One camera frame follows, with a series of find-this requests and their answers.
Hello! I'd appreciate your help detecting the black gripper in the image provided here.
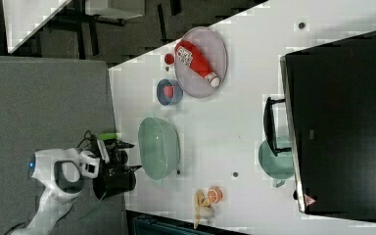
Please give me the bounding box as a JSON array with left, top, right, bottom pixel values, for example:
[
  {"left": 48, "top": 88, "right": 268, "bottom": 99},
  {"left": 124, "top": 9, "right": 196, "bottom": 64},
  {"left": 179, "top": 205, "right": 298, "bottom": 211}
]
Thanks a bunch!
[{"left": 92, "top": 141, "right": 142, "bottom": 200}]

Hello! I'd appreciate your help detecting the green plastic strainer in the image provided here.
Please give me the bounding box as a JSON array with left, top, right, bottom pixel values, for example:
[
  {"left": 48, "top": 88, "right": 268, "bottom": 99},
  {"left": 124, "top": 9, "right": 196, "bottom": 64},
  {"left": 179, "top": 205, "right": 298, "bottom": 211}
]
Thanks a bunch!
[{"left": 138, "top": 117, "right": 180, "bottom": 180}]

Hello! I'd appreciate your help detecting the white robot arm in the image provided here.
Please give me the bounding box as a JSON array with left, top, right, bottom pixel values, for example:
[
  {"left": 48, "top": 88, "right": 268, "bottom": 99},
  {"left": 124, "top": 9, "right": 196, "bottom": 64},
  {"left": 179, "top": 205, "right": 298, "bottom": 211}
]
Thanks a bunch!
[{"left": 5, "top": 140, "right": 139, "bottom": 235}]

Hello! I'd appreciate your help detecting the green marker object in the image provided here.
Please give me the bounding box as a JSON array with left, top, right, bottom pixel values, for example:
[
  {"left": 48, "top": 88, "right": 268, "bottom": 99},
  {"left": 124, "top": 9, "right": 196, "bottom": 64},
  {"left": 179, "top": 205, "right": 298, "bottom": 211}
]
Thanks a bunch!
[{"left": 98, "top": 133, "right": 118, "bottom": 141}]

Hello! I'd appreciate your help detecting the blue small bowl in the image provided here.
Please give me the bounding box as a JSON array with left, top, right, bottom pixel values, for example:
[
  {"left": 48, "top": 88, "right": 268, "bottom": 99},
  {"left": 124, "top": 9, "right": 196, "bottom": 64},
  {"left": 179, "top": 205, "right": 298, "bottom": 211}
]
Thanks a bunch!
[{"left": 157, "top": 79, "right": 183, "bottom": 106}]

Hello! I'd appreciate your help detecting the red strawberry in bowl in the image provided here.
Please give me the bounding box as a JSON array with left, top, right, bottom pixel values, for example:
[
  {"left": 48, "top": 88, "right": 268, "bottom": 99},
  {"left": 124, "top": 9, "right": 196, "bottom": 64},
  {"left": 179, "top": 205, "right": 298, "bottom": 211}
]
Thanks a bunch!
[{"left": 164, "top": 85, "right": 174, "bottom": 98}]

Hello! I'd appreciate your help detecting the toy banana peel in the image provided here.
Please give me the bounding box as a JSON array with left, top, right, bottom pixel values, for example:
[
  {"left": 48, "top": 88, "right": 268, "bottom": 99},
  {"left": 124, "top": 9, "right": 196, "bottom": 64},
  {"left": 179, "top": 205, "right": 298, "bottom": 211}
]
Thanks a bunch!
[{"left": 194, "top": 190, "right": 214, "bottom": 228}]

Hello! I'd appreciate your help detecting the orange slice toy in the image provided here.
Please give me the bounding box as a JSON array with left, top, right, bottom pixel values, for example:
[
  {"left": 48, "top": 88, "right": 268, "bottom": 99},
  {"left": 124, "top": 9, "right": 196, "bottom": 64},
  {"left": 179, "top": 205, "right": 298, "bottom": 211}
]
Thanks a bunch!
[{"left": 208, "top": 186, "right": 222, "bottom": 204}]

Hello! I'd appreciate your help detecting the small red strawberry toy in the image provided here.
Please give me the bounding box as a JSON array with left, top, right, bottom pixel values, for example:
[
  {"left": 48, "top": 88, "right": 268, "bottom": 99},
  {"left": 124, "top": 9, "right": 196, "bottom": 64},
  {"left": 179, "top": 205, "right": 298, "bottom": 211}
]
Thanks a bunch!
[{"left": 164, "top": 53, "right": 174, "bottom": 65}]

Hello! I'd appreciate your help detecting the red plush ketchup bottle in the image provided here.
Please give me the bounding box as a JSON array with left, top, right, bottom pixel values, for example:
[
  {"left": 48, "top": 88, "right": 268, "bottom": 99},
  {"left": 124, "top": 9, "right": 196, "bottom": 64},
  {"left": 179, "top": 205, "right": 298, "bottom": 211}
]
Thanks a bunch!
[{"left": 175, "top": 40, "right": 220, "bottom": 87}]

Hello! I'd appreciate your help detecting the grey round plate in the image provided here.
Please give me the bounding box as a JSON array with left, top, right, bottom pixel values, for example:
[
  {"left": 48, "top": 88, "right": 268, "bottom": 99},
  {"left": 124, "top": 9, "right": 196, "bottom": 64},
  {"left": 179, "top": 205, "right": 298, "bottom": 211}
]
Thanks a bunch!
[{"left": 174, "top": 26, "right": 227, "bottom": 98}]

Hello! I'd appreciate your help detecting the teal green mug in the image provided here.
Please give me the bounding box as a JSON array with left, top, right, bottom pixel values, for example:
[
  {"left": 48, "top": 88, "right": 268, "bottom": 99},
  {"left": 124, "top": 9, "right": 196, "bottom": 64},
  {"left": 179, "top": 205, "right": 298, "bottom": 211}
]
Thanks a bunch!
[{"left": 258, "top": 141, "right": 295, "bottom": 188}]

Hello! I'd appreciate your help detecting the black toaster oven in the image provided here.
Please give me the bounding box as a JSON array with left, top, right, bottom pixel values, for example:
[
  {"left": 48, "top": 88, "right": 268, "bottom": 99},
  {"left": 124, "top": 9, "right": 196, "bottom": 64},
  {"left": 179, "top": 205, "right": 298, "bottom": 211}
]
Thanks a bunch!
[{"left": 280, "top": 30, "right": 376, "bottom": 222}]

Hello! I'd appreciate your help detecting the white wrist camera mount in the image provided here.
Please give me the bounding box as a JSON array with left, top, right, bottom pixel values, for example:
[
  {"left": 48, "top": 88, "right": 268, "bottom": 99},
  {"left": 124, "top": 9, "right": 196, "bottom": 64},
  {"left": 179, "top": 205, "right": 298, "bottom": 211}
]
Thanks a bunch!
[{"left": 79, "top": 139, "right": 110, "bottom": 178}]

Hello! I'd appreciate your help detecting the black oven door handle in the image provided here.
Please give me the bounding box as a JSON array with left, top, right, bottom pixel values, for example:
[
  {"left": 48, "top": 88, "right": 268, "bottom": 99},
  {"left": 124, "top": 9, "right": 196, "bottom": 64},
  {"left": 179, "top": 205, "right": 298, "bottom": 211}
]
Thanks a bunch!
[{"left": 263, "top": 97, "right": 291, "bottom": 157}]

